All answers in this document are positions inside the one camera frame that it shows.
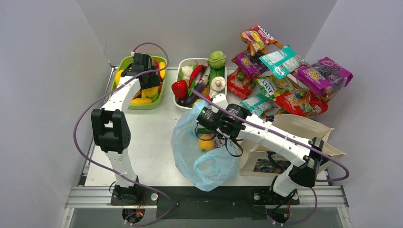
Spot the green cucumber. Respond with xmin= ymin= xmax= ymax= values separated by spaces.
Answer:
xmin=196 ymin=128 xmax=215 ymax=134

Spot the orange peach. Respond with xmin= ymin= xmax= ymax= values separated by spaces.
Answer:
xmin=198 ymin=134 xmax=215 ymax=152

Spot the yellow lemon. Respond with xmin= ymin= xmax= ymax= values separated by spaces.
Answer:
xmin=141 ymin=86 xmax=158 ymax=98

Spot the light blue plastic bag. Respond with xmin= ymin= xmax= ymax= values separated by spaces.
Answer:
xmin=171 ymin=101 xmax=240 ymax=192

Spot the yellow banana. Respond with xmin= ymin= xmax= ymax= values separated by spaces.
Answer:
xmin=114 ymin=70 xmax=123 ymax=87

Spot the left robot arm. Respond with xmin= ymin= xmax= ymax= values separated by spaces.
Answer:
xmin=91 ymin=53 xmax=159 ymax=205

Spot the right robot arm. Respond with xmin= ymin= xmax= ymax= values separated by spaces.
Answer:
xmin=197 ymin=104 xmax=323 ymax=204

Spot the teal snack bag lower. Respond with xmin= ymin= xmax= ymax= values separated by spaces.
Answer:
xmin=240 ymin=94 xmax=274 ymax=117

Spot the teal snack bag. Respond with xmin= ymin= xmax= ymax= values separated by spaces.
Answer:
xmin=240 ymin=94 xmax=274 ymax=117
xmin=259 ymin=45 xmax=308 ymax=79

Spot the red snack bag left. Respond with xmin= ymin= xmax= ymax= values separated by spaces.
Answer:
xmin=227 ymin=67 xmax=254 ymax=100

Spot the red snack bag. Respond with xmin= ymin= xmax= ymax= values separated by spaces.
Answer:
xmin=227 ymin=67 xmax=254 ymax=100
xmin=274 ymin=89 xmax=328 ymax=118

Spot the green candy bag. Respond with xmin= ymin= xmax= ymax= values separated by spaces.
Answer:
xmin=254 ymin=76 xmax=296 ymax=100

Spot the small purple snack bag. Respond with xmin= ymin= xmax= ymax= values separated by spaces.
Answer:
xmin=232 ymin=50 xmax=269 ymax=77

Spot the red snack bag right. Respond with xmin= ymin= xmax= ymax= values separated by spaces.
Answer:
xmin=274 ymin=89 xmax=328 ymax=118

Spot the teal snack bag upper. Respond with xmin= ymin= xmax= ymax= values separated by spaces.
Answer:
xmin=259 ymin=45 xmax=308 ymax=79

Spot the top orange candy bag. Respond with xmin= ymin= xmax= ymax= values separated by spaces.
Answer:
xmin=240 ymin=24 xmax=277 ymax=56

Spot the large purple snack bag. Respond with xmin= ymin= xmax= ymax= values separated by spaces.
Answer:
xmin=295 ymin=57 xmax=353 ymax=96

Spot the green fruit tray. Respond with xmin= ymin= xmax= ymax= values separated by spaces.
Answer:
xmin=110 ymin=55 xmax=167 ymax=110

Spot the yellow mango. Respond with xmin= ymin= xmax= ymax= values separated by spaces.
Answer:
xmin=130 ymin=98 xmax=153 ymax=105

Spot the white mushroom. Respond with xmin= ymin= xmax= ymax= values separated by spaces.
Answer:
xmin=211 ymin=76 xmax=226 ymax=92

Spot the purple eggplant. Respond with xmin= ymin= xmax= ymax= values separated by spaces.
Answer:
xmin=176 ymin=80 xmax=208 ymax=106

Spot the white cauliflower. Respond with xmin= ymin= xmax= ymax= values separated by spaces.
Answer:
xmin=181 ymin=66 xmax=194 ymax=80

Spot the red bell pepper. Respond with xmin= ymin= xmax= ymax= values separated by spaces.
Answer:
xmin=171 ymin=79 xmax=188 ymax=99

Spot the white vegetable tray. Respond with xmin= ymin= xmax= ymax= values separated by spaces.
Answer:
xmin=173 ymin=58 xmax=228 ymax=112

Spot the red chili pepper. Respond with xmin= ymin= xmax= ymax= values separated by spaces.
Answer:
xmin=188 ymin=65 xmax=205 ymax=88

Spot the green cabbage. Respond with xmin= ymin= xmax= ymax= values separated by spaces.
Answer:
xmin=208 ymin=50 xmax=227 ymax=69

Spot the wooden display rack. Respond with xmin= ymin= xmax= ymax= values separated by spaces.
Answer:
xmin=227 ymin=41 xmax=328 ymax=118

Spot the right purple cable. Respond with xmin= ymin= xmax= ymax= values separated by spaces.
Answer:
xmin=191 ymin=89 xmax=350 ymax=227

